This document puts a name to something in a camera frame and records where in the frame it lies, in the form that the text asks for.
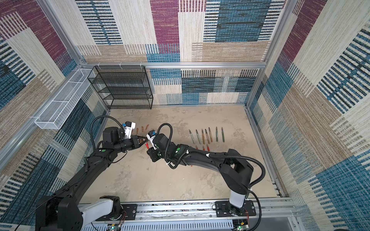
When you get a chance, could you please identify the black wire mesh shelf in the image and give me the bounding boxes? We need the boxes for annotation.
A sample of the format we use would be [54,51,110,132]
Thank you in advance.
[87,65,153,110]

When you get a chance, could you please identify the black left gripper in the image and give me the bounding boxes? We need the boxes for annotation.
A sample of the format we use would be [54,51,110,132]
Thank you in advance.
[114,135,148,154]

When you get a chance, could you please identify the tan highlighter pen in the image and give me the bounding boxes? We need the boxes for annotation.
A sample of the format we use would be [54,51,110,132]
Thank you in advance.
[208,127,213,142]
[201,129,205,144]
[204,129,210,144]

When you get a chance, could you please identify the white wire mesh basket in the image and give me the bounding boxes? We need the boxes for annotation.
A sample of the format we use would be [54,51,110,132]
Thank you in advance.
[35,68,91,130]

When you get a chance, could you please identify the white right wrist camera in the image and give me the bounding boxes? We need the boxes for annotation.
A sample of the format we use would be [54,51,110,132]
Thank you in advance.
[146,130,157,150]

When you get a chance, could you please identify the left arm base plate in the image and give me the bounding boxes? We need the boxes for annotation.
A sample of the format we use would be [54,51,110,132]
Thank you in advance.
[96,204,137,221]

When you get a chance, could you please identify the mint highlighter pen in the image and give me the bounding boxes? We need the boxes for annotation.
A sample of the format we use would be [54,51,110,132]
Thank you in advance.
[189,129,195,144]
[196,130,202,144]

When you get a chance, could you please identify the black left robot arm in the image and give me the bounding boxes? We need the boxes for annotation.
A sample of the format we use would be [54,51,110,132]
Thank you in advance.
[35,121,143,231]

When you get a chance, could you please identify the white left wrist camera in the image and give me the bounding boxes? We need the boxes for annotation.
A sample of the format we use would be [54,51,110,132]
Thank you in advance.
[122,121,136,139]

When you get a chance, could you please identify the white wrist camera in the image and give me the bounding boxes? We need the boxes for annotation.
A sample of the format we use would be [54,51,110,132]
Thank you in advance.
[122,121,136,139]
[146,130,157,150]

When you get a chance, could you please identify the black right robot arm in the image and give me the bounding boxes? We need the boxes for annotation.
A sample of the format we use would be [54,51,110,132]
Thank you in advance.
[146,123,266,209]

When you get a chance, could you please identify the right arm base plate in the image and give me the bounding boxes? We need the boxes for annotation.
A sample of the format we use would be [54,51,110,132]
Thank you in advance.
[212,200,256,217]

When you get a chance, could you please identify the tan highlighter pen top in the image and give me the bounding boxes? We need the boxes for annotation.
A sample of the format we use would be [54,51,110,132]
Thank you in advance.
[208,127,213,142]

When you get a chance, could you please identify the aluminium front rail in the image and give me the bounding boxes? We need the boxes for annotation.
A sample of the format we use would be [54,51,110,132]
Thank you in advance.
[83,197,304,231]

